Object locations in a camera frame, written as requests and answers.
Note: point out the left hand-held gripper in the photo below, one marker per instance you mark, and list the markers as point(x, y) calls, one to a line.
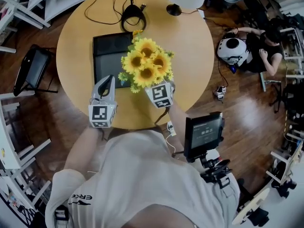
point(101, 114)

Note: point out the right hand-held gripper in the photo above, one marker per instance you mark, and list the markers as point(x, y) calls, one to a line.
point(161, 95)

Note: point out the yellow sunflower potted flower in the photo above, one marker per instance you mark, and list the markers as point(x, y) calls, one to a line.
point(145, 60)

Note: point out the person's right forearm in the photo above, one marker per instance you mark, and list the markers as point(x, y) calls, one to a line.
point(177, 129)

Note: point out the person's left forearm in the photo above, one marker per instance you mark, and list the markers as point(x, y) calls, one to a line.
point(82, 148)

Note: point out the white power adapter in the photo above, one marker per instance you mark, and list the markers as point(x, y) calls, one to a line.
point(171, 128)

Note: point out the black monitor screen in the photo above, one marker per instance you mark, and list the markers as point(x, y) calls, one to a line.
point(204, 134)

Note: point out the small black and white device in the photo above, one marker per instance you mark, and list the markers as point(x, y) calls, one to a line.
point(220, 92)

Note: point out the black folding chair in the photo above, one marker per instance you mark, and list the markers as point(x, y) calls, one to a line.
point(32, 68)

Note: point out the black round lamp base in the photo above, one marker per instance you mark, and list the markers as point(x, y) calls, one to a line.
point(173, 9)

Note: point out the person's white shirt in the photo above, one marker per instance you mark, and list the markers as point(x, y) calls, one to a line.
point(142, 186)

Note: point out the white storage rack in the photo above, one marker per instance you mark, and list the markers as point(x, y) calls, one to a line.
point(14, 151)

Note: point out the black office chair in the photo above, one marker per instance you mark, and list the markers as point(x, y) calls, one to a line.
point(288, 96)

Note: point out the black monitor mount clamp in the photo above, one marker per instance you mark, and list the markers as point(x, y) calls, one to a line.
point(217, 170)

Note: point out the white shelf frame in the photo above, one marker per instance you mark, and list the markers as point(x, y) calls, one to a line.
point(31, 3)

